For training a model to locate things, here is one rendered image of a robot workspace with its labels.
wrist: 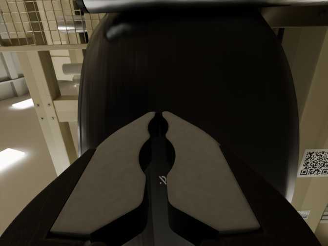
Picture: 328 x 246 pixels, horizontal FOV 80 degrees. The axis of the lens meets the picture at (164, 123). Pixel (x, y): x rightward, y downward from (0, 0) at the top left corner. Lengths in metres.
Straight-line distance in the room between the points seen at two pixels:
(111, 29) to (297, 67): 0.36
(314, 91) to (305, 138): 0.10
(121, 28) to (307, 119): 0.38
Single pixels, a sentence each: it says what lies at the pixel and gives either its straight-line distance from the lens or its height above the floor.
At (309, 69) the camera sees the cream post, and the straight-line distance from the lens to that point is 0.46.
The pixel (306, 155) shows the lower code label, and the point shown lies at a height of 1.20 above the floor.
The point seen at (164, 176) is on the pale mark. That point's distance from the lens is 0.22.
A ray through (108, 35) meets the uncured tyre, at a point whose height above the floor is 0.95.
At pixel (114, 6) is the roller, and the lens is 0.29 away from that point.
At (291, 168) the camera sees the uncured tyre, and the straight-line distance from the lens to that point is 0.28.
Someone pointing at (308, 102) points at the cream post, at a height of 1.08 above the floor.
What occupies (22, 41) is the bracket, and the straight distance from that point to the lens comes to 1.02.
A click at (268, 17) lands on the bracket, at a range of 0.56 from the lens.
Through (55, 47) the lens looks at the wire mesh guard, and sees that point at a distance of 0.85.
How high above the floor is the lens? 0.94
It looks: 25 degrees up
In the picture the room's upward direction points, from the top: 178 degrees clockwise
